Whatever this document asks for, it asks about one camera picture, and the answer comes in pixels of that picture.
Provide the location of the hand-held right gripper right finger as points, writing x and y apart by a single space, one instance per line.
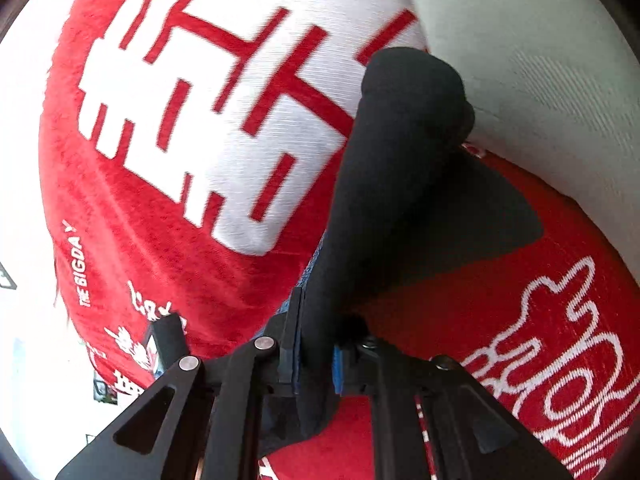
339 370

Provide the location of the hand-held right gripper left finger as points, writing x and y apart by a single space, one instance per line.
290 355

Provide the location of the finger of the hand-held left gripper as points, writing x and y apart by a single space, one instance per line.
170 335

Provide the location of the small dark object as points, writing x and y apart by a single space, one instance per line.
105 391

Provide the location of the red and white printed blanket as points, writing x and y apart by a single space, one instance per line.
200 125

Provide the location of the pale grey cloth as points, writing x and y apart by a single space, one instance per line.
540 70

